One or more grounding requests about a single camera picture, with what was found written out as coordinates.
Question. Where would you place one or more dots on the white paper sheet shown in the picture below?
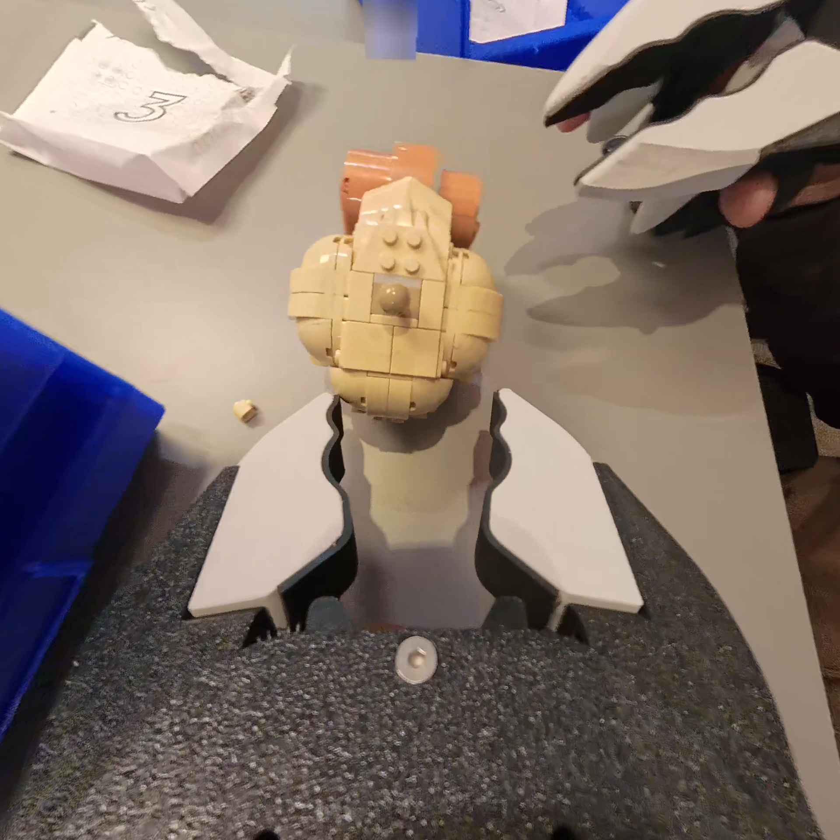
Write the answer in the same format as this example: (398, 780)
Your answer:
(519, 16)

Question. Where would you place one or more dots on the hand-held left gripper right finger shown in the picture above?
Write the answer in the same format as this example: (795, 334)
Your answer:
(565, 525)

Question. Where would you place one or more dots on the small blue storage bin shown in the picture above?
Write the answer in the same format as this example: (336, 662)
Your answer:
(525, 53)

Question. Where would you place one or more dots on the grey desk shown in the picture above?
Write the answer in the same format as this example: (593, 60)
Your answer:
(630, 355)

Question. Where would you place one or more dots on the torn white paper bag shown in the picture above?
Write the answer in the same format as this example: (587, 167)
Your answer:
(131, 105)

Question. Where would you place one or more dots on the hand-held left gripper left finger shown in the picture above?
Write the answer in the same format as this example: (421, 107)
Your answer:
(276, 525)

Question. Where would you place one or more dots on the tan brown brick toy figure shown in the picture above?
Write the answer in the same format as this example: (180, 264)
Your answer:
(394, 302)

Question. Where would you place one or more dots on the tiny tan brick stud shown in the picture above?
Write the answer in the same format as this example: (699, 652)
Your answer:
(246, 411)

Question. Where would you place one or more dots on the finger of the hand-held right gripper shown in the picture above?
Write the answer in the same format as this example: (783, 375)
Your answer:
(735, 131)
(630, 46)

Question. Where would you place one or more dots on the person's right hand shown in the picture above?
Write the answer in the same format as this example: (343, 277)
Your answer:
(751, 200)

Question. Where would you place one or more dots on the person's right forearm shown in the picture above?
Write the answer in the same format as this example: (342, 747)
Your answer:
(801, 302)

